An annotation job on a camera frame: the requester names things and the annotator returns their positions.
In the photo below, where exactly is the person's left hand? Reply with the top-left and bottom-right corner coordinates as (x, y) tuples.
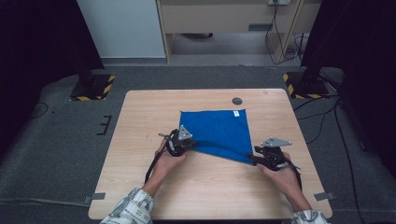
(151, 138), (190, 189)

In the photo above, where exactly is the black striped stand base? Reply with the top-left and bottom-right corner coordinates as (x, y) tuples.
(282, 70), (331, 100)
(69, 73), (116, 102)

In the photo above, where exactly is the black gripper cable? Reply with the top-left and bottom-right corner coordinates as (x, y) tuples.
(284, 157), (304, 191)
(144, 133), (171, 185)

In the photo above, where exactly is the person's right hand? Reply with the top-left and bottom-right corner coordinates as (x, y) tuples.
(256, 151), (305, 202)

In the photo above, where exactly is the light wooden desk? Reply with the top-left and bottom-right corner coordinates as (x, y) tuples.
(156, 0), (323, 63)

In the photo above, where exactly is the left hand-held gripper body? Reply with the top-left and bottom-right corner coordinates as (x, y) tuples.
(158, 124), (196, 158)

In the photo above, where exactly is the grey tape strip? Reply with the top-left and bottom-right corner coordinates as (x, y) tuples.
(313, 191), (336, 202)
(82, 192), (106, 205)

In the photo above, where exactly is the black hanging cable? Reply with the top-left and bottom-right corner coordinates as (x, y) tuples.
(264, 0), (304, 66)

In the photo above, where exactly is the blue cloth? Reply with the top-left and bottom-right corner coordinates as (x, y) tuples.
(179, 108), (254, 165)

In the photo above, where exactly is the black floor cable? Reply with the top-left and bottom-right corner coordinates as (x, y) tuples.
(292, 92), (366, 224)

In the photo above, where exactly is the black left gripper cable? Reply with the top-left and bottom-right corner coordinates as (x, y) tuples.
(144, 133), (171, 185)

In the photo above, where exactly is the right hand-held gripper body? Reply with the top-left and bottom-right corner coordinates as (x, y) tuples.
(253, 136), (302, 172)

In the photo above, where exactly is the white panel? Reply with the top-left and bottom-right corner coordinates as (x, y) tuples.
(76, 0), (166, 59)

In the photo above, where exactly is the black curtain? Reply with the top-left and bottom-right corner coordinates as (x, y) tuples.
(300, 0), (396, 178)
(0, 0), (106, 157)

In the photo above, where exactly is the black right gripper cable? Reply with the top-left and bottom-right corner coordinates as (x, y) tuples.
(284, 157), (304, 191)

